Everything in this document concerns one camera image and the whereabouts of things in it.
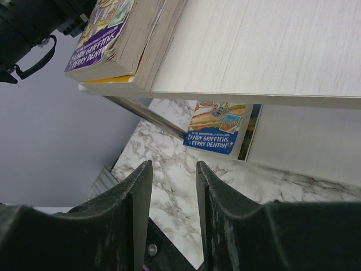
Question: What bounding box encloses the purple Treehouse book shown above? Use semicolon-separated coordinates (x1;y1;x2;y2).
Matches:
64;1;165;82

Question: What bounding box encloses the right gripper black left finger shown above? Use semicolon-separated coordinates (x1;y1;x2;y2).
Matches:
1;161;153;270

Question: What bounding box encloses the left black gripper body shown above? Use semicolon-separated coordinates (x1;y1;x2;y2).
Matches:
1;0;96;84

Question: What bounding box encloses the white two-tier wooden shelf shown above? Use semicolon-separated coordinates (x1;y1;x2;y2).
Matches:
77;0;361;176

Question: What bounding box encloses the blue 91-Storey Treehouse book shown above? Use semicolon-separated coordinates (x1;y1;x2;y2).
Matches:
183;101;253;159

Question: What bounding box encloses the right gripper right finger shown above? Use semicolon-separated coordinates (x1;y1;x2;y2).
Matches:
196;161;360;270

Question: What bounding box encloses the orange 130-Storey Treehouse book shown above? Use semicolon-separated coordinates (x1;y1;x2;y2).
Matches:
80;1;186;92

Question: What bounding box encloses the Animal Farm blue book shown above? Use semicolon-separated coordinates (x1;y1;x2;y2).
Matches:
237;104;262;161

